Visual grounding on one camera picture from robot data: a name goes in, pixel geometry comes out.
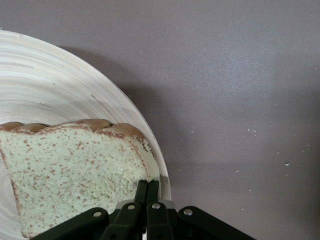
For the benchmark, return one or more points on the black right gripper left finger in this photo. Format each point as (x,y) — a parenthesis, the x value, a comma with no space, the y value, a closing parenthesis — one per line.
(125,220)

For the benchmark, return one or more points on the slice of brown bread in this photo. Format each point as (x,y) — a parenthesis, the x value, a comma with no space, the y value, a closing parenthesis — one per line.
(75,162)

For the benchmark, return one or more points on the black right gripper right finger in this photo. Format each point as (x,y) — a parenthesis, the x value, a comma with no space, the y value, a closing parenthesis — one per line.
(160,222)

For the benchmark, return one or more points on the large table cover sheet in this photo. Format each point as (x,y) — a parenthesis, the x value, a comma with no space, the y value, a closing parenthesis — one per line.
(225,87)

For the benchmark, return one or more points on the round wooden plate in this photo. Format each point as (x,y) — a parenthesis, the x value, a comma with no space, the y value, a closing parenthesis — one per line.
(50,75)

